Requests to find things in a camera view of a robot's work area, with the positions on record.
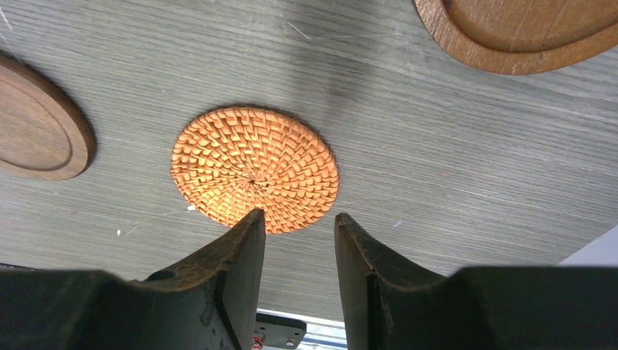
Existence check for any woven coaster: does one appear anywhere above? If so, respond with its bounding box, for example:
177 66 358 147
170 106 340 235

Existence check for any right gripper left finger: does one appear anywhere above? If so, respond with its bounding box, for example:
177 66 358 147
1 209 266 349

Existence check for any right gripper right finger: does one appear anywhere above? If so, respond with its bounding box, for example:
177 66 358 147
334 213 617 349

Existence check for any dark wooden coaster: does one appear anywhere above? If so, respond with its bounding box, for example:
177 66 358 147
1 56 96 181

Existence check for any ridged wooden coaster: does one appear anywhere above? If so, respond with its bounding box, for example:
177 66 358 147
412 1 617 75

